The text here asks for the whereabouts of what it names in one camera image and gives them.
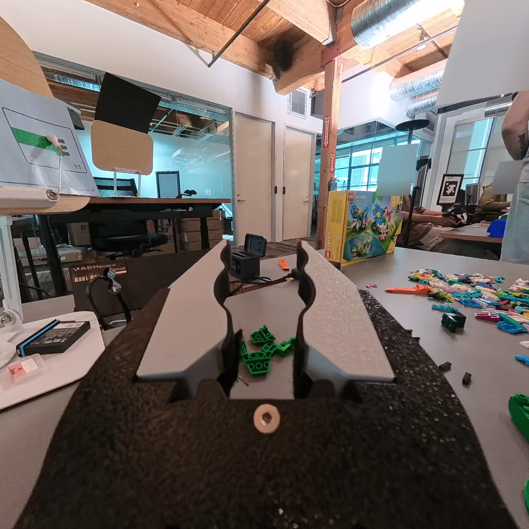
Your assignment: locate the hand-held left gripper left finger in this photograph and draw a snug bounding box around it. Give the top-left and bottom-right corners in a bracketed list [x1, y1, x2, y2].
[136, 240, 244, 397]

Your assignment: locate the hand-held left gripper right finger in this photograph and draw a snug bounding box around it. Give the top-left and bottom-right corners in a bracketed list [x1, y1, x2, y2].
[294, 241, 395, 397]

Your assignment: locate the brown standing desk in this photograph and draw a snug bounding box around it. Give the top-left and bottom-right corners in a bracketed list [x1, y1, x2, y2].
[0, 198, 232, 298]

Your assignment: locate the grey desk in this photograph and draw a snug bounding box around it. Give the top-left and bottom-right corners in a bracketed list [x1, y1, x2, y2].
[0, 247, 529, 529]

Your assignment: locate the black printed cabinet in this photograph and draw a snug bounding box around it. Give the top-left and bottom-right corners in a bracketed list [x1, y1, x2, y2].
[70, 248, 209, 315]

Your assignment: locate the black power bank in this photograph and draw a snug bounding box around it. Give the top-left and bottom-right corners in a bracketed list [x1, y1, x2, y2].
[287, 261, 343, 282]

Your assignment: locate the pile of small green bricks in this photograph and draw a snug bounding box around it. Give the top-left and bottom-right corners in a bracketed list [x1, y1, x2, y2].
[241, 325, 297, 376]

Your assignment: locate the black battery charger case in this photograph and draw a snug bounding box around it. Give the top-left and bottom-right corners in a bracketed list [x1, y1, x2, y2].
[228, 233, 267, 282]

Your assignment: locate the stack of cardboard boxes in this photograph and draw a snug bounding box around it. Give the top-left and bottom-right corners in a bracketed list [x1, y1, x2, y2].
[179, 209, 224, 252]

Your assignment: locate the yellow toy brick box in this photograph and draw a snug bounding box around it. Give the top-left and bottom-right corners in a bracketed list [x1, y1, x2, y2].
[326, 190, 403, 267]

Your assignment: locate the black office chair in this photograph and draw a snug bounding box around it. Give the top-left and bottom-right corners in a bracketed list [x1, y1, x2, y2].
[89, 178, 170, 261]

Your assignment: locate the dark green brick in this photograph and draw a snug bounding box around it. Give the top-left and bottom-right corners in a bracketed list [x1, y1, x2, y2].
[441, 311, 467, 333]

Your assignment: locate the black battery with blue edge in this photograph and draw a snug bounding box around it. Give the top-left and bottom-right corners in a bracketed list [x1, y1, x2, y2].
[17, 319, 91, 357]

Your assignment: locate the pile of colourful bricks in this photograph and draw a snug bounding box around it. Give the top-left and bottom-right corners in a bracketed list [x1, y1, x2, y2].
[407, 269, 529, 335]

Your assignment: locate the black framed screen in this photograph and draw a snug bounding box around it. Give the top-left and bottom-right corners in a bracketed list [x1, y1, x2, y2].
[156, 171, 181, 199]

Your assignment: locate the white door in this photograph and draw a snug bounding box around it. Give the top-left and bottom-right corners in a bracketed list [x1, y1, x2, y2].
[283, 125, 317, 240]
[234, 112, 275, 242]

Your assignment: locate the wooden work table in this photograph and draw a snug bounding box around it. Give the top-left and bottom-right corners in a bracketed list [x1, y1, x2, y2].
[439, 223, 505, 244]

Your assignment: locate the clear case with pink label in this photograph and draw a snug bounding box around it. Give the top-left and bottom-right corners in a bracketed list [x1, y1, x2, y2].
[0, 355, 46, 389]

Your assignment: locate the black and white tag sign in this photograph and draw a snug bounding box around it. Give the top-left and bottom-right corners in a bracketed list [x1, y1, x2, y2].
[437, 174, 464, 206]

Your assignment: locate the small wooden document stand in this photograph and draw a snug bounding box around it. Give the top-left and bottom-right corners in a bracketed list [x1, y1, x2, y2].
[90, 120, 154, 198]

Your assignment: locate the long green plate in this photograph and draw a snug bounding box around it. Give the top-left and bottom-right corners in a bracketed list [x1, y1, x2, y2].
[508, 394, 529, 441]

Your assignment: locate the black floor lamp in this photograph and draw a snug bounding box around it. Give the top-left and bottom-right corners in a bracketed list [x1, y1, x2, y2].
[395, 119, 430, 195]

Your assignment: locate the building instruction booklet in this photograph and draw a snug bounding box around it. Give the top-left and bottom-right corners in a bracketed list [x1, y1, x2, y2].
[0, 79, 100, 198]

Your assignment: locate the black tilted panel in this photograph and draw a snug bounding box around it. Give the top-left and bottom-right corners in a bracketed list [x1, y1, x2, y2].
[94, 72, 163, 134]

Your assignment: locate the dark textured panel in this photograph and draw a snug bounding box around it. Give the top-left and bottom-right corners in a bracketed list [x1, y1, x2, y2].
[56, 97, 85, 131]

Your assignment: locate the black ceiling speaker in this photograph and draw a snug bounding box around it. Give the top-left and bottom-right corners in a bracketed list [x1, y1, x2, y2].
[271, 38, 294, 81]

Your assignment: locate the black ceiling rod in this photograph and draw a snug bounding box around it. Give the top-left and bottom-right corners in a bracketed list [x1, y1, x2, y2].
[207, 0, 271, 68]

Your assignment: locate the white tray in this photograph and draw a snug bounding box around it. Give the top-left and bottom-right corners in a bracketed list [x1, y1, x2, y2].
[0, 17, 106, 410]

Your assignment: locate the black charger cable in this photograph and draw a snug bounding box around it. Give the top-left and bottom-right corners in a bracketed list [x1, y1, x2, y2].
[228, 269, 298, 295]

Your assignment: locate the black cable with clip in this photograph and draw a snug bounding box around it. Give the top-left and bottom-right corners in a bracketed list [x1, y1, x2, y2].
[86, 268, 133, 331]

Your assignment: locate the white wall vent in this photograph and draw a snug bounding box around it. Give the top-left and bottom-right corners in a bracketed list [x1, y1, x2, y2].
[288, 89, 308, 118]

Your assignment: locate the silver air duct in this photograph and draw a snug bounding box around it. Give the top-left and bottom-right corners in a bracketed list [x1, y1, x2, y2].
[350, 0, 465, 49]
[406, 89, 439, 117]
[389, 60, 449, 102]

